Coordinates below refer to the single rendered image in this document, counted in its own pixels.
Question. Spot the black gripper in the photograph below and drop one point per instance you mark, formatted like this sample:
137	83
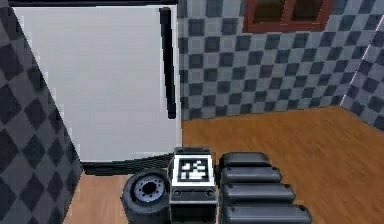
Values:
146	196

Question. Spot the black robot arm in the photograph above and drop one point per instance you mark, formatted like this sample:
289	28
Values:
248	193

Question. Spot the white refrigerator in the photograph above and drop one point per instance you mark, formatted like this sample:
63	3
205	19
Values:
100	83

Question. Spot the brown framed window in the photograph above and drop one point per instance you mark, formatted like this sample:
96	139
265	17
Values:
288	15

